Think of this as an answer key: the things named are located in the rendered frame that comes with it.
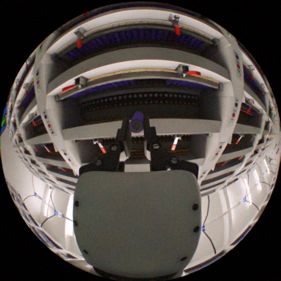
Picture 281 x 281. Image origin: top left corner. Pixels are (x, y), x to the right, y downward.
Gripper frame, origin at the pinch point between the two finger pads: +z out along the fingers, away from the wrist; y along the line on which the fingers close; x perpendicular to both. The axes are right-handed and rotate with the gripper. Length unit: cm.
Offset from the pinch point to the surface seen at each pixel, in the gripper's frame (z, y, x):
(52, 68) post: 21.0, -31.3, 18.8
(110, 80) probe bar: 18.3, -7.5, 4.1
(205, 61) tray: 16.0, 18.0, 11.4
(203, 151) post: 14.7, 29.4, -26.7
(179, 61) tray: 14.6, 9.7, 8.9
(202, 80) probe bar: 18.5, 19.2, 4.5
